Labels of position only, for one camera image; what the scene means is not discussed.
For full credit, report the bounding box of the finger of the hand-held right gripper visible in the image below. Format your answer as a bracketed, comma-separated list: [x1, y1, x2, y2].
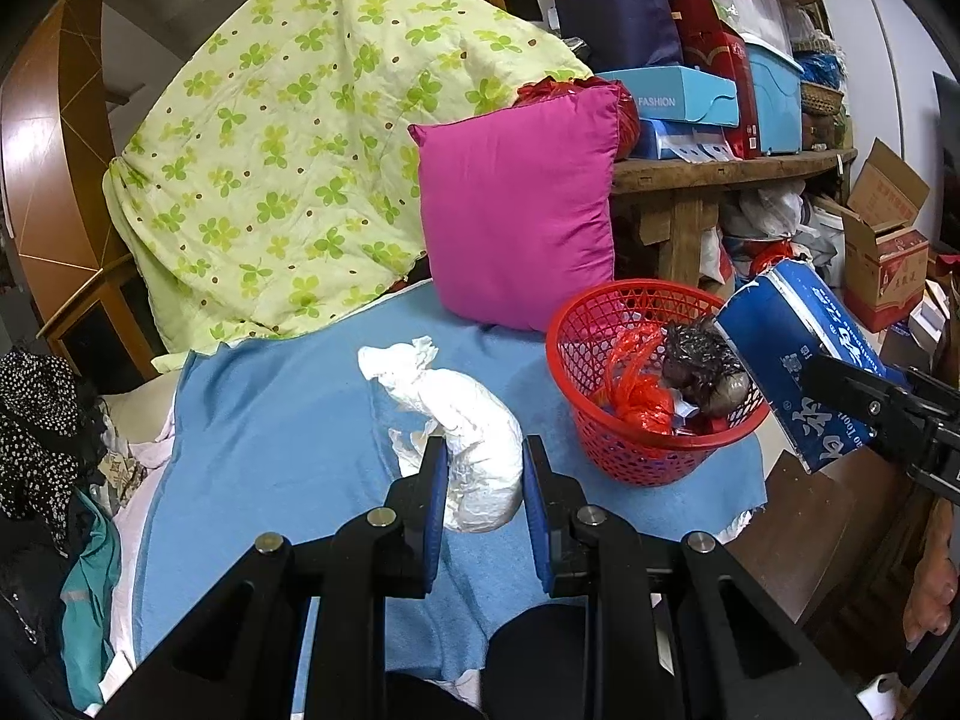
[799, 354, 935, 460]

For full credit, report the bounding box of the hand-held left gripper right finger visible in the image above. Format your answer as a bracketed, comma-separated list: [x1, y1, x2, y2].
[523, 435, 863, 720]

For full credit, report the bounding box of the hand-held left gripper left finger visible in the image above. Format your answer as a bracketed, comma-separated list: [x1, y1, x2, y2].
[97, 435, 451, 720]

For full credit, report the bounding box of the blue printed plastic package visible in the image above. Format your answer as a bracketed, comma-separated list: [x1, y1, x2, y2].
[712, 259, 905, 475]

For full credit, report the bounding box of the red plastic mesh basket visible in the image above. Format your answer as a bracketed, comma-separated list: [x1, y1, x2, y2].
[545, 279, 770, 488]

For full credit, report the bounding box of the dark foil wrapper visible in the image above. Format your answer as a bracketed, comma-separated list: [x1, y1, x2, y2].
[660, 315, 751, 417]

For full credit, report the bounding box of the open cardboard box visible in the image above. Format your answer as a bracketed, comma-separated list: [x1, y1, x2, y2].
[840, 139, 931, 335]

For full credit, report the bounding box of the person's leg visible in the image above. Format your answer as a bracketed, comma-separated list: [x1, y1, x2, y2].
[484, 604, 601, 720]

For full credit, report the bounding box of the blue blanket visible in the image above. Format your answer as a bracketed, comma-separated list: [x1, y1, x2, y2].
[133, 279, 767, 713]

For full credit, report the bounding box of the grey white plastic bag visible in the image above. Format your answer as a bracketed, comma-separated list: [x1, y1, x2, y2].
[720, 187, 811, 241]

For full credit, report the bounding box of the old wooden table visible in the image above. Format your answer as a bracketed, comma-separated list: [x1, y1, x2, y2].
[611, 148, 858, 286]

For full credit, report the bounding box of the wicker basket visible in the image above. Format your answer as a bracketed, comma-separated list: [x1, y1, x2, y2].
[799, 82, 845, 117]

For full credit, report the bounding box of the blue plastic storage bin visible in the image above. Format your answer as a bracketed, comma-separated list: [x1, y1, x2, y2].
[746, 41, 805, 157]

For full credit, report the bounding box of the pale blue printed packet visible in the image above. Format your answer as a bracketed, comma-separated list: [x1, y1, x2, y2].
[637, 120, 740, 164]

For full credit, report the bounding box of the white bed sheet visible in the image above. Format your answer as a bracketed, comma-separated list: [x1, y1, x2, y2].
[96, 420, 181, 713]

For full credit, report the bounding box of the pink pillow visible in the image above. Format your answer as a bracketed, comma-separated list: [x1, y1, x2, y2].
[409, 79, 638, 335]

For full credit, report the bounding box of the cream pillow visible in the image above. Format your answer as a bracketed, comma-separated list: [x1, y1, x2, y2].
[97, 371, 181, 443]

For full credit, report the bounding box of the red frilly plastic bag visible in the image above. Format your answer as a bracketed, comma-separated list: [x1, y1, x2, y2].
[514, 75, 642, 162]

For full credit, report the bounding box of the light blue cardboard box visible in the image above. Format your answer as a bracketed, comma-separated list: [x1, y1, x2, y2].
[596, 65, 751, 128]

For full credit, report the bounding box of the teal jacket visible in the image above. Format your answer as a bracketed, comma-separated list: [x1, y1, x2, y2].
[60, 491, 122, 710]

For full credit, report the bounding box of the red gift box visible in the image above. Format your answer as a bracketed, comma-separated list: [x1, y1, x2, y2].
[667, 0, 762, 160]

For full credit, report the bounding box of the green clover print quilt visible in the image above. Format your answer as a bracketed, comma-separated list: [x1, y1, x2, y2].
[103, 0, 593, 353]

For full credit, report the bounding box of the black white spotted garment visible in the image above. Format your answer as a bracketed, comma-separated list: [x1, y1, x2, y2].
[0, 349, 106, 533]

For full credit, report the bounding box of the black jacket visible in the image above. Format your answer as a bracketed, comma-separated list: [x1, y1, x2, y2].
[0, 517, 76, 698]

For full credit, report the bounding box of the wooden headboard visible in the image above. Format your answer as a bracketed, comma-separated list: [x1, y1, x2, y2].
[0, 0, 162, 383]

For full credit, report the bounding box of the navy bag with orange handle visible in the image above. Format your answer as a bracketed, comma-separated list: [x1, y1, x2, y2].
[553, 0, 685, 74]

